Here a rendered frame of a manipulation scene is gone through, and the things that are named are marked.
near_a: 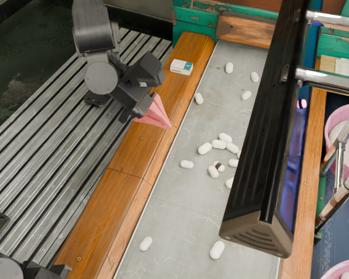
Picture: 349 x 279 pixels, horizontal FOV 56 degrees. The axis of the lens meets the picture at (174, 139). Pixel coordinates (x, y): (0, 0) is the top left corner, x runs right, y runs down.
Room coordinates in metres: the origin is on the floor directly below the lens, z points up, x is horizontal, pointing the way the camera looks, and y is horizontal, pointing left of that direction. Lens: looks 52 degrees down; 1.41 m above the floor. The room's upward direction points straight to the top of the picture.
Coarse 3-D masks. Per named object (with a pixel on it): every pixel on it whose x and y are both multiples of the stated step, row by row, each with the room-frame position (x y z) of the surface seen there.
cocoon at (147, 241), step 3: (147, 237) 0.25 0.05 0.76; (150, 237) 0.25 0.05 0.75; (144, 240) 0.25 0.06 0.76; (147, 240) 0.25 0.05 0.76; (150, 240) 0.25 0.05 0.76; (141, 243) 0.24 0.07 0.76; (144, 243) 0.24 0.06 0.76; (147, 243) 0.24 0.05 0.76; (150, 243) 0.24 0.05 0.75; (141, 246) 0.24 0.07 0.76; (144, 246) 0.24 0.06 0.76; (147, 246) 0.24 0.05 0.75; (141, 249) 0.23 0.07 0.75; (144, 249) 0.23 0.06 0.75
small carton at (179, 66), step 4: (176, 60) 0.78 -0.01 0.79; (180, 60) 0.78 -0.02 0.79; (172, 64) 0.76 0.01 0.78; (176, 64) 0.76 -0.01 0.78; (180, 64) 0.76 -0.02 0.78; (184, 64) 0.76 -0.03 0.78; (188, 64) 0.76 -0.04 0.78; (192, 64) 0.77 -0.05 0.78; (172, 68) 0.75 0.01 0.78; (176, 68) 0.75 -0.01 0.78; (180, 68) 0.75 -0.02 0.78; (184, 68) 0.75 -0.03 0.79; (188, 68) 0.75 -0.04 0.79; (192, 68) 0.77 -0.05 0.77; (176, 72) 0.75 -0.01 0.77; (180, 72) 0.75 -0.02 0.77; (184, 72) 0.74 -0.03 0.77; (188, 72) 0.74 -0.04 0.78
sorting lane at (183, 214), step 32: (224, 64) 0.82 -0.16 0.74; (256, 64) 0.82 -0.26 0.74; (224, 96) 0.68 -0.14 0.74; (192, 128) 0.56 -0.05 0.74; (224, 128) 0.56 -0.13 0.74; (192, 160) 0.46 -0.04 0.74; (224, 160) 0.46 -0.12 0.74; (160, 192) 0.37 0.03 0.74; (192, 192) 0.37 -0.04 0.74; (224, 192) 0.37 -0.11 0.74; (160, 224) 0.29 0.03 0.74; (192, 224) 0.29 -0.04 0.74; (128, 256) 0.22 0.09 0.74; (160, 256) 0.22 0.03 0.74; (192, 256) 0.22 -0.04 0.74; (224, 256) 0.22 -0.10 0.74; (256, 256) 0.22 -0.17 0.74
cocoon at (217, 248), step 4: (216, 244) 0.24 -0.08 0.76; (220, 244) 0.24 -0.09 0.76; (212, 248) 0.23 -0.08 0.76; (216, 248) 0.23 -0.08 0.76; (220, 248) 0.23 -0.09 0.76; (212, 252) 0.22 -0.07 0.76; (216, 252) 0.22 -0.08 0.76; (220, 252) 0.22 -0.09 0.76; (212, 256) 0.22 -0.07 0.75; (216, 256) 0.22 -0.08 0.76
